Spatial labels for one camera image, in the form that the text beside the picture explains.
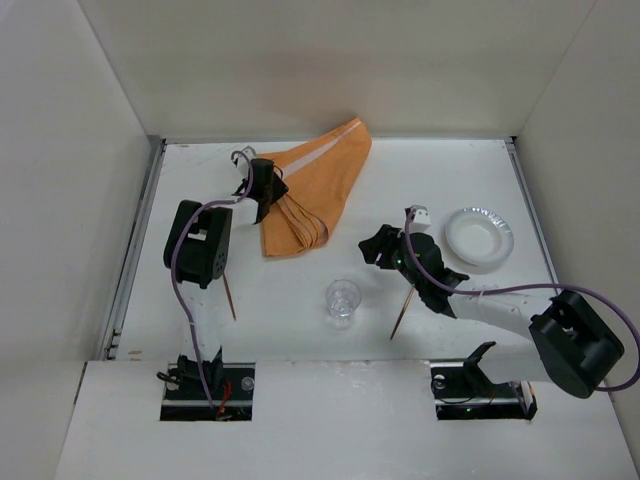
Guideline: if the left aluminium table rail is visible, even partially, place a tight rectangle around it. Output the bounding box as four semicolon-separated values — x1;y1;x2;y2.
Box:
95;135;166;360

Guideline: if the white paper plate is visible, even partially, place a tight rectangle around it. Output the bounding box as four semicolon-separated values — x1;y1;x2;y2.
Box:
444;207;515;268

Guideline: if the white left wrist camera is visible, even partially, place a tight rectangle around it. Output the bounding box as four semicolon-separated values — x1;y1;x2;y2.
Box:
231;145;257;177

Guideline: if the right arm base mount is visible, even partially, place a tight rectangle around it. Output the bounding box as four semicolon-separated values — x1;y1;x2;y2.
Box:
430;359;538;421

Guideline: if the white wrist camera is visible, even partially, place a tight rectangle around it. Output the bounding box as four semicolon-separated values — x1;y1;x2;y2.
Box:
405;205;431;233
231;145;257;177

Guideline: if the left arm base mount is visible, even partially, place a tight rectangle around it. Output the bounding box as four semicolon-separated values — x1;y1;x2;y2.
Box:
156;355;256;422

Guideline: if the orange cloth napkin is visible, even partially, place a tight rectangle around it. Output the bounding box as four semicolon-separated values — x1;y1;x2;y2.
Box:
261;117;372;258

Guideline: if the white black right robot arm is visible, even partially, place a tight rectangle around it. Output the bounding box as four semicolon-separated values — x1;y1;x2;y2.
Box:
358;224;627;398

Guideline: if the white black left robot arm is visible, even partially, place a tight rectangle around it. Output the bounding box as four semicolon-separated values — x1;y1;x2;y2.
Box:
163;149;288;392

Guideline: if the right aluminium table rail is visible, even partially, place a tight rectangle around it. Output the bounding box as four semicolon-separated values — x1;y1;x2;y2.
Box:
504;137;558;283

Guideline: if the clear plastic cup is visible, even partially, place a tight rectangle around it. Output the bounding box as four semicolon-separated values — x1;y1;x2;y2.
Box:
325;279;361;330

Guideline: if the aluminium table rail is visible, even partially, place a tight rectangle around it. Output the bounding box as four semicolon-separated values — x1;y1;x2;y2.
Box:
504;137;558;283
95;135;166;360

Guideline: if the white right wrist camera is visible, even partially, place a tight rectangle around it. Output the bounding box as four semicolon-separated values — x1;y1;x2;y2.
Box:
405;205;431;233

